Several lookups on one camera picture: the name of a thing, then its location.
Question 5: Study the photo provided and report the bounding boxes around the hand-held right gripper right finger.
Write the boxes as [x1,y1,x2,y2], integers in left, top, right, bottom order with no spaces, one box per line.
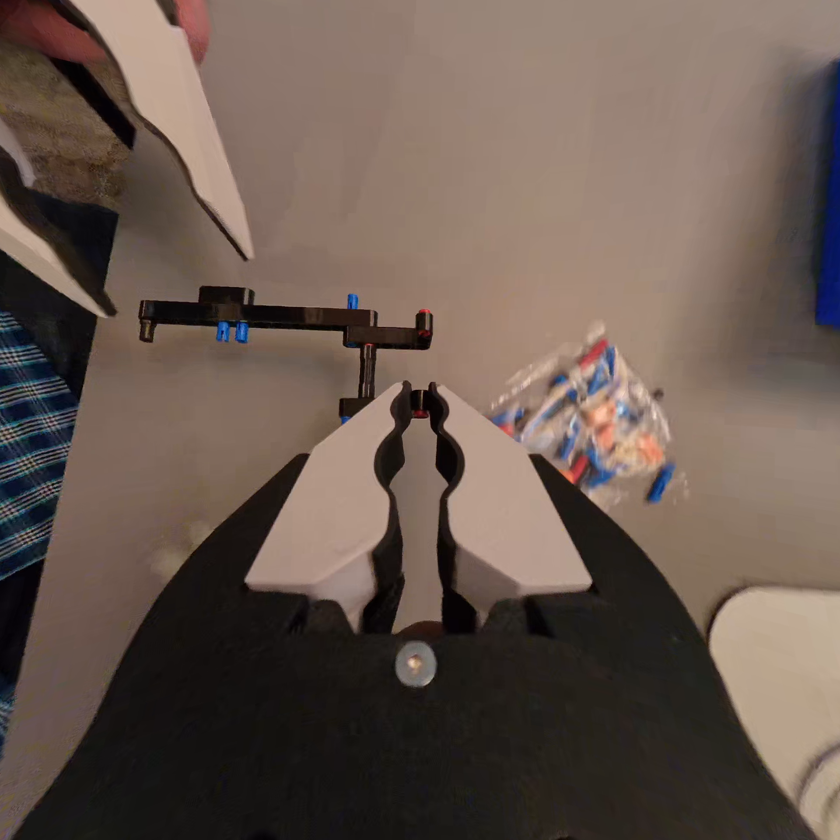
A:
[428,382,593,634]

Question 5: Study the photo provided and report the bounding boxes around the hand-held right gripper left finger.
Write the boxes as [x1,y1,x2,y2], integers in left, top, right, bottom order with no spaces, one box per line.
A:
[244,382,406,634]

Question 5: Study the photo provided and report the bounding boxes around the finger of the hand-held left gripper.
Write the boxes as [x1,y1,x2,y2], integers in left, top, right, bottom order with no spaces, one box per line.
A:
[0,121,118,319]
[66,0,256,262]

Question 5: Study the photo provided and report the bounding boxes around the black lego crank assembly red pins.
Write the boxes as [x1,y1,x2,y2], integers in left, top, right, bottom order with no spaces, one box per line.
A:
[339,307,434,426]

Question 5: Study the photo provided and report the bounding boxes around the thin black lego beam blue pins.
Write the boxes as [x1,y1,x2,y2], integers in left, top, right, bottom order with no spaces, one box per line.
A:
[138,293,379,344]

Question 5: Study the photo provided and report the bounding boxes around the clear bag of colourful lego pins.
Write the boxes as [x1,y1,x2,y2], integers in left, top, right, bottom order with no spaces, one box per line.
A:
[489,320,686,511]

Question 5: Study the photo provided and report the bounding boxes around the person's left hand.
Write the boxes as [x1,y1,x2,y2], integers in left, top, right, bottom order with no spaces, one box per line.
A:
[0,0,211,66]

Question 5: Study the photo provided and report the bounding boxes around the white stand with flat base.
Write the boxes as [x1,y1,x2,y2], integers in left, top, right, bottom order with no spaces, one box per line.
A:
[707,586,840,840]

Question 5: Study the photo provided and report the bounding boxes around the blue box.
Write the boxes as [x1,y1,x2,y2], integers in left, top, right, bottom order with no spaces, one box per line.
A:
[814,58,840,329]

